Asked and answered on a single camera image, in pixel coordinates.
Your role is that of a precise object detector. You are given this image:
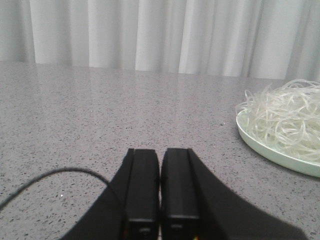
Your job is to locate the white pleated curtain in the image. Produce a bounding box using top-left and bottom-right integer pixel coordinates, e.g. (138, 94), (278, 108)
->
(0, 0), (320, 81)

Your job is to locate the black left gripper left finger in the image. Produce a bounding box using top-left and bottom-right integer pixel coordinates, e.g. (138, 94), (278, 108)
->
(62, 148), (160, 240)

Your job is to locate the translucent white vermicelli bundle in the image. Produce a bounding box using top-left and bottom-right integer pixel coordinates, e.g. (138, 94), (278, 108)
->
(235, 79), (320, 164)

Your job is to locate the thin black cable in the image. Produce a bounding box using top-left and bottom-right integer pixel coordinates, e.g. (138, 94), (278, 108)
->
(0, 167), (127, 240)

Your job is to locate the light green round plate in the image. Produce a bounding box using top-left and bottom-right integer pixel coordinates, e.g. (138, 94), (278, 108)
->
(236, 110), (320, 178)

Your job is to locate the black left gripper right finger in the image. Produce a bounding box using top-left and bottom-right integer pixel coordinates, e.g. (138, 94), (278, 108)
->
(161, 148), (307, 240)

